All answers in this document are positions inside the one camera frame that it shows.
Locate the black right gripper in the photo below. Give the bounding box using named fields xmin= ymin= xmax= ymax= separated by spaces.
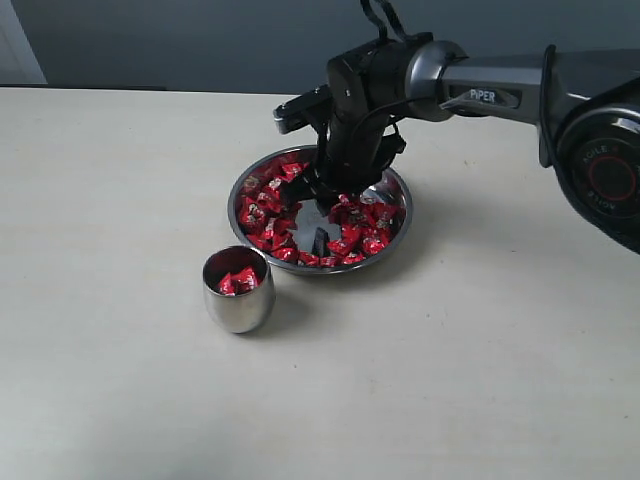
xmin=279 ymin=119 xmax=406 ymax=217

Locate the red candy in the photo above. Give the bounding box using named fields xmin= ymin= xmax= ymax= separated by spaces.
xmin=232 ymin=266 xmax=261 ymax=294
xmin=238 ymin=197 xmax=271 ymax=231
xmin=280 ymin=162 xmax=309 ymax=183
xmin=329 ymin=202 xmax=375 ymax=226
xmin=216 ymin=272 xmax=237 ymax=296
xmin=327 ymin=231 xmax=360 ymax=257
xmin=371 ymin=202 xmax=403 ymax=234

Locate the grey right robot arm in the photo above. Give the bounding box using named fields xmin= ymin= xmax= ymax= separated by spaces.
xmin=274 ymin=34 xmax=639 ymax=251

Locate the round steel plate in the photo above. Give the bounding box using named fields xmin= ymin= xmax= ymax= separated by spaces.
xmin=227 ymin=145 xmax=413 ymax=276

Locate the steel cup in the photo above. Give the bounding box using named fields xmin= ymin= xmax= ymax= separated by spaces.
xmin=202 ymin=245 xmax=276 ymax=334

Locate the red wrapped candy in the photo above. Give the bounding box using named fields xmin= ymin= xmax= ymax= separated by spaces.
xmin=280 ymin=162 xmax=309 ymax=183
xmin=327 ymin=231 xmax=360 ymax=257
xmin=329 ymin=202 xmax=375 ymax=226
xmin=238 ymin=197 xmax=271 ymax=231
xmin=371 ymin=202 xmax=403 ymax=234

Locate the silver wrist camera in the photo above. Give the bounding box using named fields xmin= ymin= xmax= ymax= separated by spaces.
xmin=273 ymin=84 xmax=333 ymax=135

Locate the black cable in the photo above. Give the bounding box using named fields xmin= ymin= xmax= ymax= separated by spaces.
xmin=349 ymin=0 xmax=421 ymax=166

